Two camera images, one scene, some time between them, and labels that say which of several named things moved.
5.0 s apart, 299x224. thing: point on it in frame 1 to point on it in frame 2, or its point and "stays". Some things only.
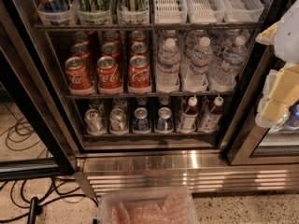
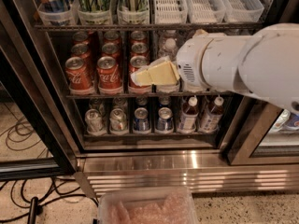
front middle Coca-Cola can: (108, 74) stays
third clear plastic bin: (133, 18) stays
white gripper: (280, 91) to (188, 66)
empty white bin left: (169, 6) stays
